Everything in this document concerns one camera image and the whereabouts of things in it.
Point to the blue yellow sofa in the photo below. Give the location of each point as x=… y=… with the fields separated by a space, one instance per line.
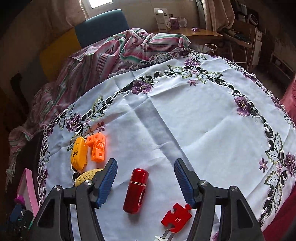
x=84 y=34

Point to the white carton box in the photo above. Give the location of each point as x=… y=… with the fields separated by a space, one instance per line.
x=162 y=19

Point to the beige curtain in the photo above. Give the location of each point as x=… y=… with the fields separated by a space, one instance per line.
x=215 y=15

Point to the white embroidered tablecloth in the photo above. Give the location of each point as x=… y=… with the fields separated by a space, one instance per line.
x=205 y=110

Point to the orange cube block toy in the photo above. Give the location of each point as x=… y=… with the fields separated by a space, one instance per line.
x=97 y=144

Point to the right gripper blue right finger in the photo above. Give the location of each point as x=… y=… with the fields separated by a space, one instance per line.
x=187 y=180

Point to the pink storage box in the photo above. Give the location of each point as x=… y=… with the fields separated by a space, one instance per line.
x=26 y=192

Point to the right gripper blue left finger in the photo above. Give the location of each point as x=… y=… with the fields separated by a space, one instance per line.
x=103 y=182

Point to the wooden side table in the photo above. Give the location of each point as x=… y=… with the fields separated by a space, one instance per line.
x=200 y=36

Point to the red metallic cylinder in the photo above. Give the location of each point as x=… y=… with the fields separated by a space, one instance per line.
x=136 y=191

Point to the red puzzle piece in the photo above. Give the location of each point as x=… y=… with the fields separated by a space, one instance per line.
x=178 y=218

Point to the orange plastic case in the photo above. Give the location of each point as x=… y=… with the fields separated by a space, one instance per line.
x=79 y=154

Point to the striped pink blanket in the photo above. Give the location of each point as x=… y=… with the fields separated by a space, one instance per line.
x=129 y=50

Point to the yellow oval soap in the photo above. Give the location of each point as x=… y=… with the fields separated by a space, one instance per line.
x=86 y=176

